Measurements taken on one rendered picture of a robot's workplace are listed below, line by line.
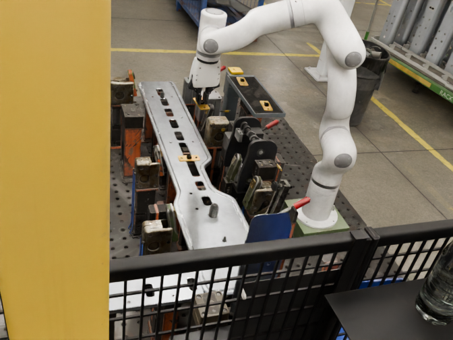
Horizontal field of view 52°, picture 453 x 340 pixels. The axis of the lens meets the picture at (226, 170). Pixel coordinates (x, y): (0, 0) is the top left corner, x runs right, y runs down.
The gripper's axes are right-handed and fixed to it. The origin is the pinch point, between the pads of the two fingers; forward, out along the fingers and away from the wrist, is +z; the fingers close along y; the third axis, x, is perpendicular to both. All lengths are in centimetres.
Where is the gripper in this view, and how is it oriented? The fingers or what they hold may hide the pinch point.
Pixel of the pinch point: (201, 98)
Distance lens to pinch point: 171.1
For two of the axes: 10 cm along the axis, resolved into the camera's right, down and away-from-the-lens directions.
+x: 4.0, 6.1, -6.9
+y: -9.0, 1.4, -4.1
